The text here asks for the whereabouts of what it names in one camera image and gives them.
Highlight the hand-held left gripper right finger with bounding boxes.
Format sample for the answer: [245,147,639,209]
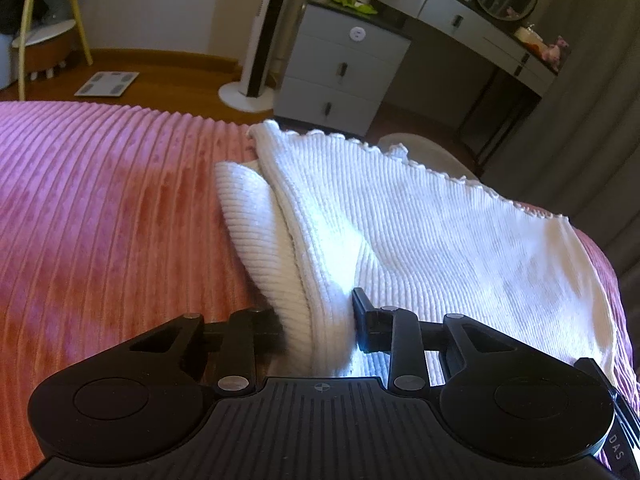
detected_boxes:
[351,287,531,391]

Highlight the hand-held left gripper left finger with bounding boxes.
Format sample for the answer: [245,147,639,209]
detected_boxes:
[117,309,288,393]

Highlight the white ribbed sweater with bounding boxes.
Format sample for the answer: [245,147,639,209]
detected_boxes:
[214,120,617,378]

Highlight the white chair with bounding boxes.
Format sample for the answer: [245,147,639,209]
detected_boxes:
[377,132,481,181]

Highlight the pink ribbed blanket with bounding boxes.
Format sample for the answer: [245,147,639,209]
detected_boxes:
[0,101,640,476]

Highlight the grey drawer chest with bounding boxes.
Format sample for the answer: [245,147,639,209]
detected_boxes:
[274,0,412,137]

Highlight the grey curtain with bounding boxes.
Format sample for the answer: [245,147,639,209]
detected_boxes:
[480,0,640,281]

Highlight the white bathroom scale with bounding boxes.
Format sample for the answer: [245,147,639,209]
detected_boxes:
[74,71,140,98]

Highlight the white tower fan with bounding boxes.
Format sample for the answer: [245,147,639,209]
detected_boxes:
[218,0,301,111]

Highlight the green leafy item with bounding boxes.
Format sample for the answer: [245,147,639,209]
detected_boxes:
[327,0,378,15]

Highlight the grey dressing table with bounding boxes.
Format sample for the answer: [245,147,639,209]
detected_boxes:
[370,0,561,161]

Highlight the pink plush toy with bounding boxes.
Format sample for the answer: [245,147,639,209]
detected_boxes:
[542,36,571,68]

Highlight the brown round stool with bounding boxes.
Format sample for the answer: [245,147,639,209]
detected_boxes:
[22,32,73,81]

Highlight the round white side table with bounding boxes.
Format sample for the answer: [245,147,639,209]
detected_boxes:
[0,0,93,101]

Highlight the dark cloth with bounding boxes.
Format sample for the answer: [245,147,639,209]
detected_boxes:
[0,0,32,36]

